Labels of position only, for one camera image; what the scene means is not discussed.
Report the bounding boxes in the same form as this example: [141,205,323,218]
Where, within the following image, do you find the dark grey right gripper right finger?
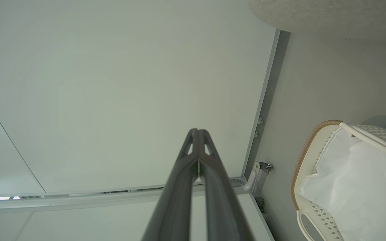
[199,129,254,241]

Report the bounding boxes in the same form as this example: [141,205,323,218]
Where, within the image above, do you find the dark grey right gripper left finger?
[141,128,199,241]

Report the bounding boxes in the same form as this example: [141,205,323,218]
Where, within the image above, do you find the grey partition bottom rail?
[242,29,291,181]

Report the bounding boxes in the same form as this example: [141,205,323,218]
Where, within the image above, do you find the white woven laundry basket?
[290,120,386,241]

